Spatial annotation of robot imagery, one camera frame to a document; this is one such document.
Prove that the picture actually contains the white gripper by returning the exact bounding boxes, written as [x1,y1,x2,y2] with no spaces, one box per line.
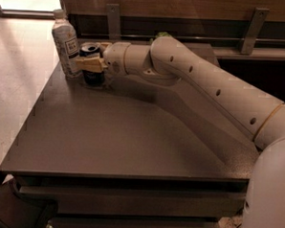
[76,42,131,76]

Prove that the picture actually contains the blue pepsi can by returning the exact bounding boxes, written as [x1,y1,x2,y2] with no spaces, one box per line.
[79,42,105,86]

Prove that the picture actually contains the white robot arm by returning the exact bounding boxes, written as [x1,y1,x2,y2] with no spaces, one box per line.
[76,35,285,228]

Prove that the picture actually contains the white plastic water bottle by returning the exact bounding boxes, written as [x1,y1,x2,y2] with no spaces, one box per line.
[51,9,81,79]

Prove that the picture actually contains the green chip bag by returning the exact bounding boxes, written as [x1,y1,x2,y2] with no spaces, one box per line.
[149,32,172,43]

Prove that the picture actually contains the grey drawer cabinet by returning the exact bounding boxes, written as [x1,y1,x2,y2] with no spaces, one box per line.
[0,32,266,228]

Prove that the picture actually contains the dark bag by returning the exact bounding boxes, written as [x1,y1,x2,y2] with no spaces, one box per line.
[0,179,58,228]

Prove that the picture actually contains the metal wall rail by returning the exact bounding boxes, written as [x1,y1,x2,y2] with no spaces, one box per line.
[69,4,285,56]

